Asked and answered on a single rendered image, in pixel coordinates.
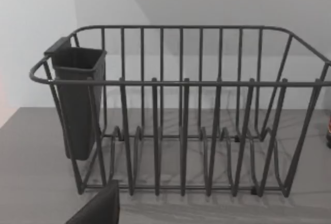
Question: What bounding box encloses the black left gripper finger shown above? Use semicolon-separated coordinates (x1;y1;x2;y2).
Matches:
65;179;121;224

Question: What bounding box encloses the dark grey cutlery holder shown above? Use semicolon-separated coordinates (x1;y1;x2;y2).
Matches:
43;37;108;161

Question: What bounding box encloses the dark brown bottle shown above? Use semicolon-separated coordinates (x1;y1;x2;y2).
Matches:
325;115;331;149

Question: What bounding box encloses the dark grey wire dish rack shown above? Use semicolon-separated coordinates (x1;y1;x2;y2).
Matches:
28;25;331;198

